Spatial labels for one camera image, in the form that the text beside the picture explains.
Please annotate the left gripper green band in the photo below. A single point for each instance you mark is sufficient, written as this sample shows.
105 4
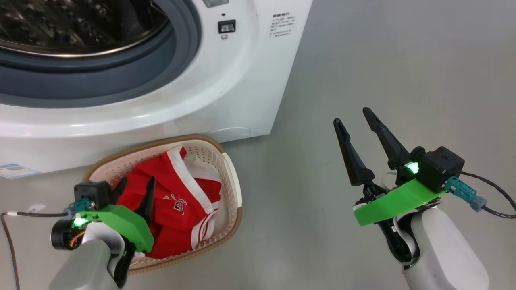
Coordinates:
121 219

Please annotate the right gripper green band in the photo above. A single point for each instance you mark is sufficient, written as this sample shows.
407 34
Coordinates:
387 205

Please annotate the red jersey with white stripes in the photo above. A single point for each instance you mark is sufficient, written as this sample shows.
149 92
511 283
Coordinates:
177 193

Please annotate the white cloth garment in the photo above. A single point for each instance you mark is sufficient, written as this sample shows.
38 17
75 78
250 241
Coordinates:
201 171

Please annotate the cream perforated laundry basket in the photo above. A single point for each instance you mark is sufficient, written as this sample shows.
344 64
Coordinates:
201 151

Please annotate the grey rubber door seal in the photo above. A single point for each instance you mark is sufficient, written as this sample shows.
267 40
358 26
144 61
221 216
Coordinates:
121 80

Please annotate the white front-load washing machine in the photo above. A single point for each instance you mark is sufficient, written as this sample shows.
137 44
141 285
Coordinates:
242 80

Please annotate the black door latch slot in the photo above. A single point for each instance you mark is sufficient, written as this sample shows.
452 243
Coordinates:
227 26

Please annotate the blue energy label sticker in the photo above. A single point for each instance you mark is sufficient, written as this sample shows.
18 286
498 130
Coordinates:
16 170

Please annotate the printed warning text label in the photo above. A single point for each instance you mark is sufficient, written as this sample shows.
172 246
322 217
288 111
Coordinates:
282 25

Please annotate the steel washer drum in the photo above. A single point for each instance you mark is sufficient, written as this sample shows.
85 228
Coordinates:
60 24

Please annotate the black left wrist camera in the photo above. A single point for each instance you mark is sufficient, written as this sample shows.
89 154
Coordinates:
92 193

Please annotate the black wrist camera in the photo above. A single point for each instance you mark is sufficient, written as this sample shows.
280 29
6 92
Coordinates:
441 167
92 193

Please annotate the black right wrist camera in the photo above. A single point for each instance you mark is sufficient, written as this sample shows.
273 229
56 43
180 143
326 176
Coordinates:
441 167

